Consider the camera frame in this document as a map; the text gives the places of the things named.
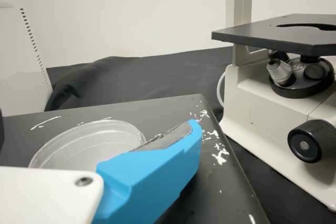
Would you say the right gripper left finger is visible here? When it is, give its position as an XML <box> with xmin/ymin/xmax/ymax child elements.
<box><xmin>0</xmin><ymin>108</ymin><xmax>5</xmax><ymax>152</ymax></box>

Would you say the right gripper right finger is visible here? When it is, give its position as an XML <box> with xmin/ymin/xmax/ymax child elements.
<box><xmin>91</xmin><ymin>119</ymin><xmax>204</xmax><ymax>224</ymax></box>

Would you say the petri dish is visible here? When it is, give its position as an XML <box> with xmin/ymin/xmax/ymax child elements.
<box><xmin>28</xmin><ymin>119</ymin><xmax>146</xmax><ymax>173</ymax></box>

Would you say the white incubator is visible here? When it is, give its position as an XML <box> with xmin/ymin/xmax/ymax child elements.
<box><xmin>0</xmin><ymin>7</ymin><xmax>52</xmax><ymax>118</ymax></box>

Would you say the black tray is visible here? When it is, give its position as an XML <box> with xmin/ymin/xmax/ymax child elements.
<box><xmin>0</xmin><ymin>93</ymin><xmax>270</xmax><ymax>224</ymax></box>

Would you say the cream microscope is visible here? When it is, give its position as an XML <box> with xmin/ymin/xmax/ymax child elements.
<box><xmin>211</xmin><ymin>0</ymin><xmax>336</xmax><ymax>213</ymax></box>

